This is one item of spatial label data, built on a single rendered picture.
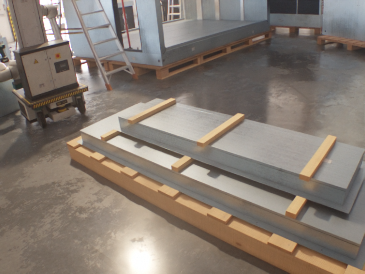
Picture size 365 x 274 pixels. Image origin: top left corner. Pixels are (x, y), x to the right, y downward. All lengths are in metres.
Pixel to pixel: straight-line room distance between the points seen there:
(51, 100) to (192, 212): 2.15
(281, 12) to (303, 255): 7.16
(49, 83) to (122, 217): 1.98
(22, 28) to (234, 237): 3.13
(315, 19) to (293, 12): 0.56
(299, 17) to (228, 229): 6.90
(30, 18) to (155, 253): 2.96
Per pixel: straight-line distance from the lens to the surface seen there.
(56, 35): 4.17
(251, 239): 1.56
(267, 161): 1.61
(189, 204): 1.73
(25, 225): 2.14
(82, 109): 3.57
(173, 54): 4.65
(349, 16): 6.62
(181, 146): 1.92
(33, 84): 3.42
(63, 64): 3.49
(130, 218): 1.91
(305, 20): 8.01
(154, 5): 4.37
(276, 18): 8.20
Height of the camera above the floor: 1.25
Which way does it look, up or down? 27 degrees down
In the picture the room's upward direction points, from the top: 6 degrees counter-clockwise
